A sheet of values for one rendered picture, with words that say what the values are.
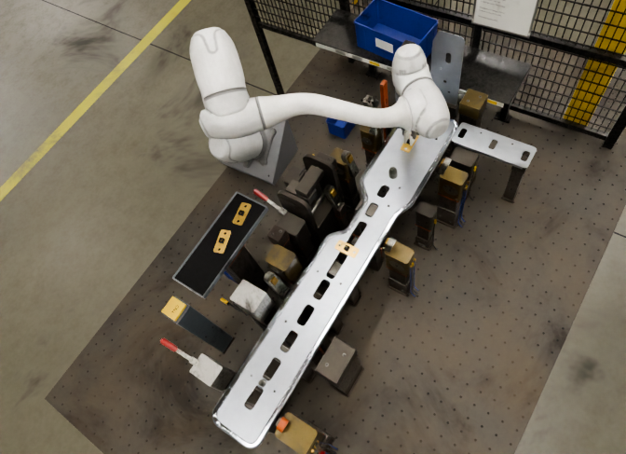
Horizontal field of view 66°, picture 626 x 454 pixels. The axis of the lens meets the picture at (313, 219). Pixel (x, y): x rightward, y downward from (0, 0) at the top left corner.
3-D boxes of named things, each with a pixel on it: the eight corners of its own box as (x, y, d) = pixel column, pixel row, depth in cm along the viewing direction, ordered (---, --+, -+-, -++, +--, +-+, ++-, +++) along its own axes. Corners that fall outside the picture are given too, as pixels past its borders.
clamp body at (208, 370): (244, 401, 182) (210, 387, 150) (221, 384, 186) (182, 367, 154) (255, 384, 184) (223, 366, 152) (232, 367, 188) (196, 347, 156)
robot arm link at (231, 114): (264, 130, 140) (251, 83, 138) (204, 146, 139) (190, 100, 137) (265, 132, 153) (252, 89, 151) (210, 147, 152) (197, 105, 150)
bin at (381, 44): (415, 72, 197) (415, 48, 185) (355, 46, 209) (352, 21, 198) (437, 46, 201) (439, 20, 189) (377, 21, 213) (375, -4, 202)
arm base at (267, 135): (233, 158, 228) (225, 159, 223) (245, 114, 219) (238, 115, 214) (264, 174, 222) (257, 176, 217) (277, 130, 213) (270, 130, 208)
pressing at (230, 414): (261, 459, 144) (260, 459, 143) (205, 417, 153) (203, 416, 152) (461, 123, 186) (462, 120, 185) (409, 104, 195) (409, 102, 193)
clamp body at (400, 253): (414, 301, 187) (415, 269, 157) (387, 287, 192) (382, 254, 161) (421, 287, 189) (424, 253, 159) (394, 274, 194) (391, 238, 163)
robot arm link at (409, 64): (387, 80, 156) (401, 110, 149) (385, 44, 142) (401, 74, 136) (419, 70, 155) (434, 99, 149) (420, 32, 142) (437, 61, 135)
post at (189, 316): (224, 354, 191) (177, 325, 152) (210, 344, 194) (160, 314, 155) (235, 337, 193) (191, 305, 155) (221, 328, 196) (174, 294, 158)
